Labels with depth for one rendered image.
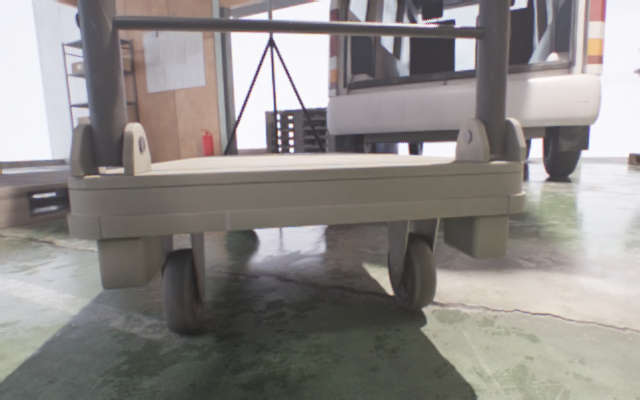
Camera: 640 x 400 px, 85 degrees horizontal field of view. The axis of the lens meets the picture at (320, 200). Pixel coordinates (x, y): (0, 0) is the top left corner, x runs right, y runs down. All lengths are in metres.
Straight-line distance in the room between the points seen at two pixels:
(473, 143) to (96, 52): 0.30
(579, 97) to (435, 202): 1.89
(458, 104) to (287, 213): 1.88
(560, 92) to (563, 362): 1.80
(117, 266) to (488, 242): 0.31
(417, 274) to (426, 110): 1.73
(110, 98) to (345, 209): 0.19
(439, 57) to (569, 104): 2.25
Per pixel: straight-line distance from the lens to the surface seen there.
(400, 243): 0.46
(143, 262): 0.30
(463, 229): 0.36
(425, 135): 2.34
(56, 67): 8.73
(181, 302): 0.42
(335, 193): 0.28
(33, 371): 0.49
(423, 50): 4.24
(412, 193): 0.30
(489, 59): 0.35
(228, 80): 5.39
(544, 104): 2.13
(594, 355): 0.48
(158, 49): 6.39
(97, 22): 0.32
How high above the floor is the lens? 0.22
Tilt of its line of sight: 8 degrees down
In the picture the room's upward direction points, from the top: 1 degrees counter-clockwise
